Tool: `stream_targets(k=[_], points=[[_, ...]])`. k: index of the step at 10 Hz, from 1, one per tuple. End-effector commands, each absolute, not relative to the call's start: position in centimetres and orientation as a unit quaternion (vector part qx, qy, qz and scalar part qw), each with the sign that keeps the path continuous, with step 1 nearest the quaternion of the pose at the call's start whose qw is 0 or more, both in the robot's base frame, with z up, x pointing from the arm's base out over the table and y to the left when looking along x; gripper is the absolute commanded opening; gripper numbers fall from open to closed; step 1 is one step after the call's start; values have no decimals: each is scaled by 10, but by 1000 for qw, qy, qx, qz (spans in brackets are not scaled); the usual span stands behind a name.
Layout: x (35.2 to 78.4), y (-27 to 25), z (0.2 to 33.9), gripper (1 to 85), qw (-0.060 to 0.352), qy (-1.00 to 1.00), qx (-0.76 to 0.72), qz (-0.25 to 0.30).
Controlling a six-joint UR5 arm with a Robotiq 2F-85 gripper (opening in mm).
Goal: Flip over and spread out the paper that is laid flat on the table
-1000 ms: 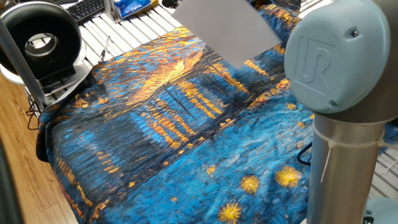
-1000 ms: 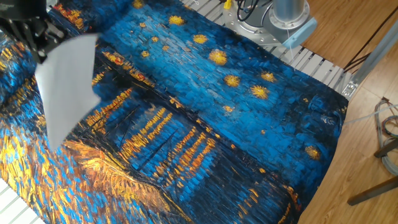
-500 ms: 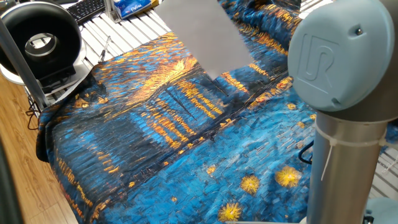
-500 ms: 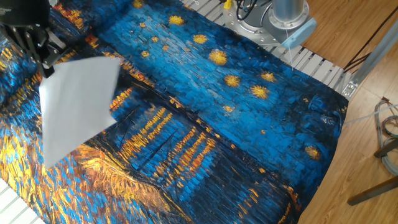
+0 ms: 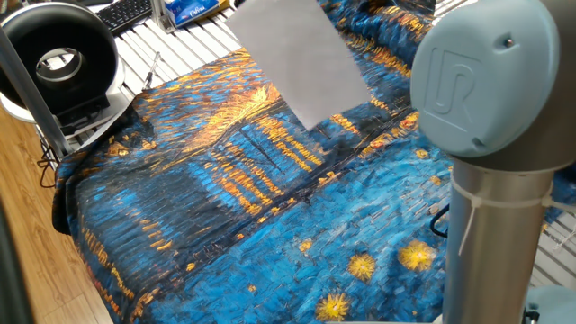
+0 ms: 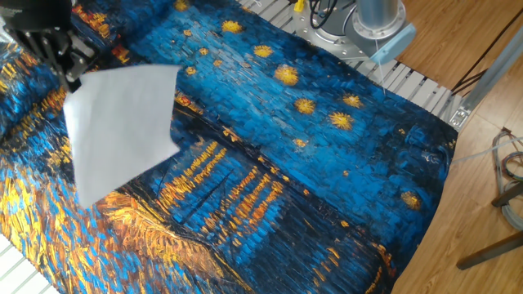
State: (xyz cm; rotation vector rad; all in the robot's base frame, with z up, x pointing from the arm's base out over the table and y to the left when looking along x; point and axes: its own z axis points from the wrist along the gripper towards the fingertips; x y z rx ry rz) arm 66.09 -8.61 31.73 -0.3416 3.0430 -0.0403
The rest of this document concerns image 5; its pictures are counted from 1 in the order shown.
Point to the blue tissue pack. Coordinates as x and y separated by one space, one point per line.
191 11

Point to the aluminium frame post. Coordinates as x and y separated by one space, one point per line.
161 15
33 94

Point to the black computer keyboard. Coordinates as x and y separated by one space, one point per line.
123 13

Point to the starry night painting tablecloth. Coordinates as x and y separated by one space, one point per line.
225 202

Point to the white zip tie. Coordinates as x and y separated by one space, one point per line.
495 202

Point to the white paper sheet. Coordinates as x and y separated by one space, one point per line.
301 58

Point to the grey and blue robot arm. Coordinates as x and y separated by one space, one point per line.
495 243

